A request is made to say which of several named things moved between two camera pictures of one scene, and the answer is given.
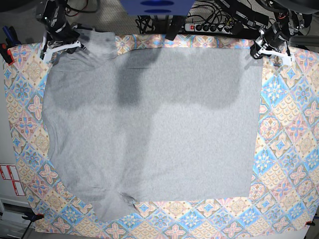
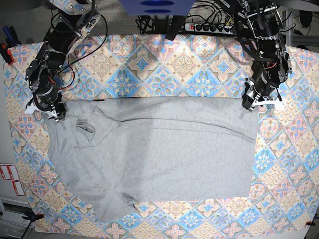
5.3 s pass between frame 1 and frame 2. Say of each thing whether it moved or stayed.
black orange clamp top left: stayed
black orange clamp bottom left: stayed
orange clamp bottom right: stayed
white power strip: stayed
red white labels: stayed
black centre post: stayed
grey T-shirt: moved
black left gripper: moved
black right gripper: moved
